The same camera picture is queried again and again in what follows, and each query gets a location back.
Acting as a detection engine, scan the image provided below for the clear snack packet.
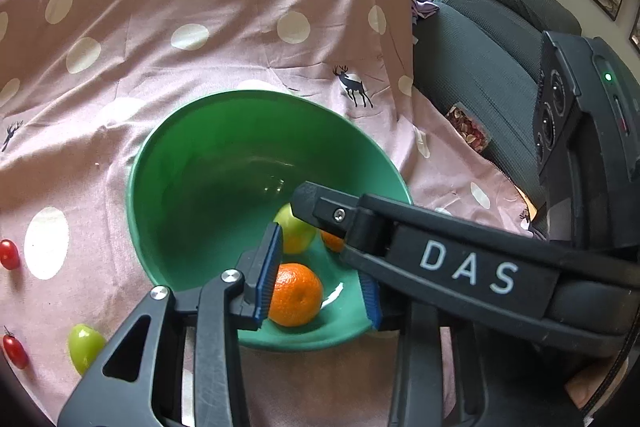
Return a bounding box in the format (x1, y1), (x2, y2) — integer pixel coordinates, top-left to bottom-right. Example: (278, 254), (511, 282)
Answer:
(445, 103), (493, 152)

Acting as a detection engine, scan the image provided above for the red cherry tomato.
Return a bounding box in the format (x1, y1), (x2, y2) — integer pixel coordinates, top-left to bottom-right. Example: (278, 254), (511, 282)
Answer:
(2, 327), (29, 370)
(0, 239), (21, 270)

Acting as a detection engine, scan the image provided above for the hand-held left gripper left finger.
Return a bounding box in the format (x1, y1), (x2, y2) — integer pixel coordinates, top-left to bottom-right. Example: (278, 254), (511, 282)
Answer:
(57, 223), (285, 427)

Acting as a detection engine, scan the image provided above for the grey sofa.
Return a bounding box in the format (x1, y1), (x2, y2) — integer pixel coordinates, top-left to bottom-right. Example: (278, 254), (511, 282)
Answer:
(412, 0), (583, 238)

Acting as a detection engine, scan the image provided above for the pink polka-dot blanket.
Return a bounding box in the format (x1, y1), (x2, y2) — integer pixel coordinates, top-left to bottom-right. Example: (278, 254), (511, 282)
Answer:
(0, 0), (536, 427)

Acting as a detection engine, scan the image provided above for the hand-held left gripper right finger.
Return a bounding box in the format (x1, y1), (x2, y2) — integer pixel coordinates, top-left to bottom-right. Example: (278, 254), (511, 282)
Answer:
(359, 274), (454, 427)

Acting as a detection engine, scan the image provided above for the orange mandarin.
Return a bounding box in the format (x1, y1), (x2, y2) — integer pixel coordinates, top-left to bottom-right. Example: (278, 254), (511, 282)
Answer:
(268, 263), (324, 328)
(320, 229), (347, 254)

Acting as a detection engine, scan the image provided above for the small green plum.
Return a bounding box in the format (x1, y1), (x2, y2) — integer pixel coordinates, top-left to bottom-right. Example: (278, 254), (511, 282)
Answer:
(67, 324), (107, 376)

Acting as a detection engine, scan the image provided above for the black cable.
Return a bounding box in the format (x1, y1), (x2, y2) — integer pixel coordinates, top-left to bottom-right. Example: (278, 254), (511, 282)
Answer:
(582, 341), (632, 427)

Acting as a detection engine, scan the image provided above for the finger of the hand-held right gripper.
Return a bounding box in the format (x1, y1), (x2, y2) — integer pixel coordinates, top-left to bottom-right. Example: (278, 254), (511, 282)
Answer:
(291, 181), (559, 323)

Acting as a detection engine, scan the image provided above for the green bowl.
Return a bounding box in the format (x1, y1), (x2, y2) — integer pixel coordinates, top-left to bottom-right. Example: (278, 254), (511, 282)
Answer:
(126, 90), (413, 353)

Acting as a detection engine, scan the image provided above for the large yellow-green plum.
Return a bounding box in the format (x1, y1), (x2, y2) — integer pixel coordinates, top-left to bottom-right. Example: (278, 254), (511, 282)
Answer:
(274, 203), (317, 255)

